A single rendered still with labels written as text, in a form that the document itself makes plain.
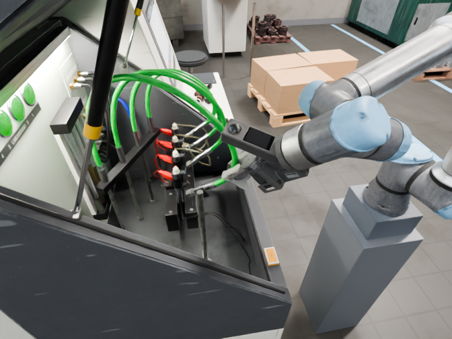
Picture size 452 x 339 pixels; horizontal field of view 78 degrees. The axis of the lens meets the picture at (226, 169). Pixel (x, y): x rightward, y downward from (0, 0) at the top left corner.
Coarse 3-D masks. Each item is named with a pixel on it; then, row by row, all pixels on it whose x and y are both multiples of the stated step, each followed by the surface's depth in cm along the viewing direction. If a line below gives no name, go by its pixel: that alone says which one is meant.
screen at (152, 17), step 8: (144, 0) 105; (152, 0) 127; (144, 8) 100; (152, 8) 119; (144, 16) 97; (152, 16) 113; (152, 24) 107; (160, 24) 130; (152, 32) 102; (160, 32) 123; (160, 40) 116; (168, 40) 145; (160, 48) 109; (168, 48) 134; (160, 56) 106; (168, 56) 126; (168, 64) 119
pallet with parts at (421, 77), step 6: (438, 66) 392; (444, 66) 401; (450, 66) 396; (444, 72) 405; (450, 72) 398; (414, 78) 396; (420, 78) 397; (426, 78) 400; (432, 78) 400; (438, 78) 401; (444, 78) 403; (450, 78) 404
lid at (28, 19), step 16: (0, 0) 20; (16, 0) 20; (32, 0) 21; (48, 0) 27; (64, 0) 49; (0, 16) 21; (16, 16) 21; (32, 16) 37; (48, 16) 65; (0, 32) 22; (16, 32) 34; (0, 48) 40
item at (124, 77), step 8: (112, 80) 56; (120, 80) 56; (128, 80) 55; (136, 80) 55; (144, 80) 54; (152, 80) 54; (168, 88) 54; (176, 88) 55; (184, 96) 55; (192, 104) 55; (200, 104) 56; (200, 112) 56; (208, 112) 56; (216, 120) 57; (96, 152) 72; (232, 152) 60; (96, 160) 73; (232, 160) 62; (216, 184) 68
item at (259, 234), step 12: (240, 192) 107; (252, 192) 97; (252, 204) 92; (252, 216) 89; (252, 228) 90; (264, 228) 85; (252, 240) 92; (264, 240) 82; (264, 264) 76; (264, 276) 79; (276, 276) 73
